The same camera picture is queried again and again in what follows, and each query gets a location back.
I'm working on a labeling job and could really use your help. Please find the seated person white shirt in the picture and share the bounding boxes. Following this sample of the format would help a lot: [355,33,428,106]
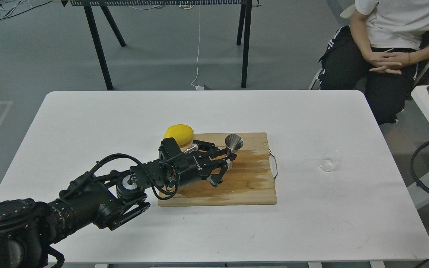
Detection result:
[317,0,429,125]

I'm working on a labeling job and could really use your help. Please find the wooden cutting board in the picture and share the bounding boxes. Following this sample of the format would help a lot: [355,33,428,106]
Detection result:
[157,133,277,207]

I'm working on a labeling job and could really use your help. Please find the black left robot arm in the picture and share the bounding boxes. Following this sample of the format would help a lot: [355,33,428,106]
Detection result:
[0,138,236,268]

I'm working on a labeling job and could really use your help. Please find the clear plastic measuring cup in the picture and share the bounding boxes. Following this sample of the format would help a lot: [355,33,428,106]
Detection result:
[319,149,342,172]

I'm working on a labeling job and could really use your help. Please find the black metal frame table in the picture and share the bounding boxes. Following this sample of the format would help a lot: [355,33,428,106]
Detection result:
[61,0,261,90]

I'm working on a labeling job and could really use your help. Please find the steel double jigger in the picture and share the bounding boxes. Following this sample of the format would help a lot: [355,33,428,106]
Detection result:
[225,134,244,157]

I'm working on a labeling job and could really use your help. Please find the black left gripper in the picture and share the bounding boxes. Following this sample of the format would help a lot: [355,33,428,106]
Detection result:
[157,138,232,190]

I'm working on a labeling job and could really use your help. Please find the yellow lemon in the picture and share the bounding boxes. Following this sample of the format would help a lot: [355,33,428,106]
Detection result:
[163,124,194,146]

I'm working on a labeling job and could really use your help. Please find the white power cable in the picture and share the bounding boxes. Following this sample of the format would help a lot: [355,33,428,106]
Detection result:
[190,5,204,91]

